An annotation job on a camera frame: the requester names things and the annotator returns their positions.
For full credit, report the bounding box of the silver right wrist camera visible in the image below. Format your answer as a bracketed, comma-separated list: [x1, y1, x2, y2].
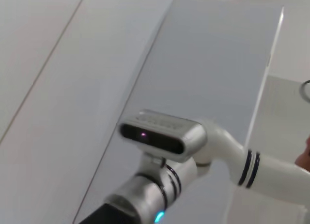
[117, 109, 209, 163]

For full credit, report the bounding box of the bare person hand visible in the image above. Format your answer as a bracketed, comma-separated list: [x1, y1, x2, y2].
[294, 135, 310, 173]

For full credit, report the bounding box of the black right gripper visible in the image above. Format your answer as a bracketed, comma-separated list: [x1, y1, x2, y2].
[77, 202, 138, 224]

